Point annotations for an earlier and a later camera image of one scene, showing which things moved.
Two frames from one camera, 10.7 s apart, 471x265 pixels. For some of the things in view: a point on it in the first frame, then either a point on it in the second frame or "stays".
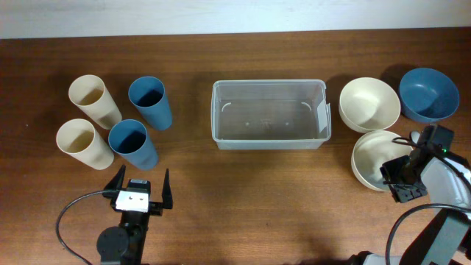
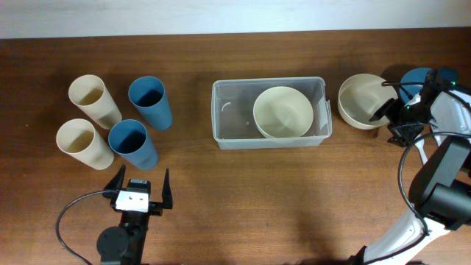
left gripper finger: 167,196 stays
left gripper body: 155,207 stays
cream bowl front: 372,151 → 282,112
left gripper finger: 117,181 stays
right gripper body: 402,179 → 407,122
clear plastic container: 270,114 stays
